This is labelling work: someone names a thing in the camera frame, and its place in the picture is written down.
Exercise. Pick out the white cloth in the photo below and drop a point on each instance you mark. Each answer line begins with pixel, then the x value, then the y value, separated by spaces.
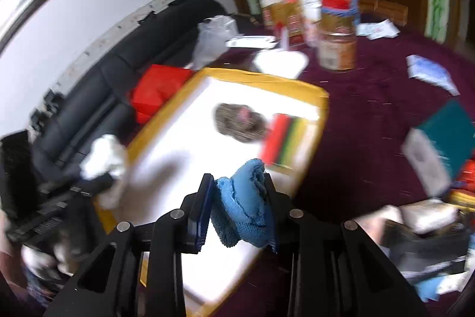
pixel 105 161

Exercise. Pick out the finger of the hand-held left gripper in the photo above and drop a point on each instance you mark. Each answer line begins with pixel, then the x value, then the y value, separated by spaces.
pixel 98 185

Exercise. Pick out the red green yellow cloth pack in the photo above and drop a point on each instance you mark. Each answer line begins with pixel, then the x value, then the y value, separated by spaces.
pixel 289 138

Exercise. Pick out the blue red yellow cloth pack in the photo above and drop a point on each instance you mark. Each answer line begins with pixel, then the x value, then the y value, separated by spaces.
pixel 464 187

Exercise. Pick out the white tissue pack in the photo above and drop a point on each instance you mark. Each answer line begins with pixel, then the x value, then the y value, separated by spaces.
pixel 426 216

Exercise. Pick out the red bag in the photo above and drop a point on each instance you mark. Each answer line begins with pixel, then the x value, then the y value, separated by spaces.
pixel 156 90

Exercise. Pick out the white and blue packet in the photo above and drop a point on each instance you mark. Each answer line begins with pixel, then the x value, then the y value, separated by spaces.
pixel 430 73

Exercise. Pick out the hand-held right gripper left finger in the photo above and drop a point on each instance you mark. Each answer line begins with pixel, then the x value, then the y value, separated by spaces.
pixel 202 216

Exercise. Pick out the blue microfibre cloth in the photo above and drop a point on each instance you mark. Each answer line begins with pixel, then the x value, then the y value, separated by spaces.
pixel 241 205

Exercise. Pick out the black sofa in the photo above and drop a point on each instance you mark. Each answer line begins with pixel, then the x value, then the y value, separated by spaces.
pixel 111 79

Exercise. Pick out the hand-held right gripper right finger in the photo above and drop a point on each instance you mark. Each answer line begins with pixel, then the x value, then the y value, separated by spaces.
pixel 282 224

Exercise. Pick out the blue floral tissue pack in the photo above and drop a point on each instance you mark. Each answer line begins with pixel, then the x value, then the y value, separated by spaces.
pixel 430 265

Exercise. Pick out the clear plastic bag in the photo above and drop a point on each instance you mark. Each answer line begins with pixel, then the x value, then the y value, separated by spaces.
pixel 215 38

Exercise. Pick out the teal tissue pack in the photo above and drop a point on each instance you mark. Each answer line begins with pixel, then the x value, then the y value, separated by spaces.
pixel 445 142

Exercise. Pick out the white flat packet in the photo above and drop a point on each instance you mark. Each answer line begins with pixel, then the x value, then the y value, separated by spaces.
pixel 252 41

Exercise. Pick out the white paper sheets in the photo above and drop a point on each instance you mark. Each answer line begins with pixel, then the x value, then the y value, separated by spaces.
pixel 378 29

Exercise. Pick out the blue label jar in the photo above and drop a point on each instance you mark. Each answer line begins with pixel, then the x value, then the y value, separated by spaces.
pixel 339 3

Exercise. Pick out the white cup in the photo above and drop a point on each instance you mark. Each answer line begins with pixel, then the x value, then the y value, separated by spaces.
pixel 310 8

